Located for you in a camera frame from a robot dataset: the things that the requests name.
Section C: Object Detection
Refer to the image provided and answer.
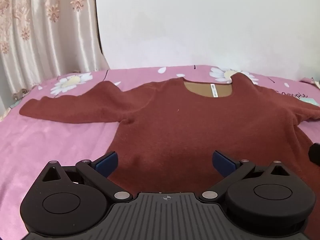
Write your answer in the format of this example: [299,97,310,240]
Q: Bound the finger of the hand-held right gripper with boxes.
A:
[308,142,320,167]

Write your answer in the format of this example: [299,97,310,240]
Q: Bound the cream floral satin curtain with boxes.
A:
[0,0,108,110]

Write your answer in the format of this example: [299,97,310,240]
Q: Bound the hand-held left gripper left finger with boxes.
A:
[32,151,133,202]

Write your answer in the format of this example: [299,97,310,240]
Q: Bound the rust red knit sweater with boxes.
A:
[19,72,320,195]

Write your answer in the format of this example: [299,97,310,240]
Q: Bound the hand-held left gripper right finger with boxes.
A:
[199,151,300,202]

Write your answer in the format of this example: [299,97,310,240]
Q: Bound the pink daisy print bedsheet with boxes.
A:
[0,64,320,233]

